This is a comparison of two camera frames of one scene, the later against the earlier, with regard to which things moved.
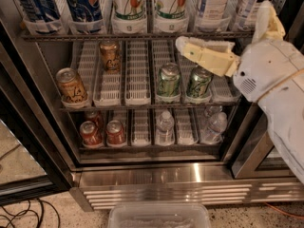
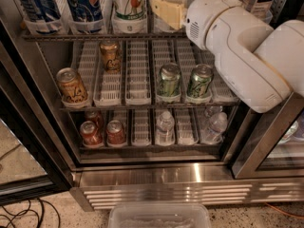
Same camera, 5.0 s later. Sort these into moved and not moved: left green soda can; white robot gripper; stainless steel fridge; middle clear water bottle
Moved: white robot gripper
Not moved: stainless steel fridge; middle clear water bottle; left green soda can
